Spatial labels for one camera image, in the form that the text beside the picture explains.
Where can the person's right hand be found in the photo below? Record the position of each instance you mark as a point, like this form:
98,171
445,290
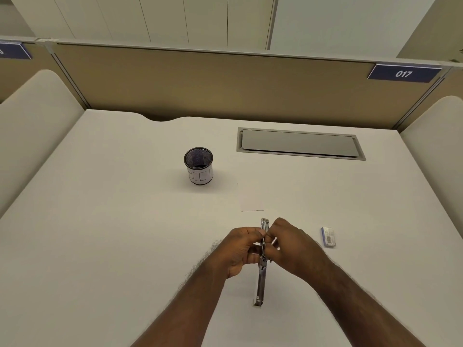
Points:
304,252

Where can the person's left hand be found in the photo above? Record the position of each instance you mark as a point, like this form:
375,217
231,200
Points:
231,252

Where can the small box of staples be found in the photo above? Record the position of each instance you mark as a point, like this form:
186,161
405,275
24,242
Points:
328,236

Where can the white metal stapler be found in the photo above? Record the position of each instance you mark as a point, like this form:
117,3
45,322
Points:
260,285

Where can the white paper sheet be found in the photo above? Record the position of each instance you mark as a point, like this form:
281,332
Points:
251,198

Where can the person's right forearm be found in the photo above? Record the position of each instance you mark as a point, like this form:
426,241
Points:
365,310

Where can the person's left forearm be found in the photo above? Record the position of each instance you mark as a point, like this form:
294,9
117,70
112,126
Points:
181,314

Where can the black mesh pen holder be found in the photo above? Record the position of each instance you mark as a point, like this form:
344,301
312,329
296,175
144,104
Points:
200,175

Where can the white curved desk divider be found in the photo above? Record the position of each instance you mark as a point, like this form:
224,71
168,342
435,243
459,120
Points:
36,130
441,158

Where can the long beige partition panel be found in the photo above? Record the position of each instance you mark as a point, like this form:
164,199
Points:
217,83

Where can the blue number sign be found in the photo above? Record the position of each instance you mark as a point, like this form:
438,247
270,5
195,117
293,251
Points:
403,73
14,50

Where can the beige side partition panel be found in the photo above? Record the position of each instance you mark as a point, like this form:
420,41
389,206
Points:
454,86
29,72

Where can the white tall cabinet row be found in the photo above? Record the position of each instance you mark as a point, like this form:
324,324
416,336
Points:
144,18

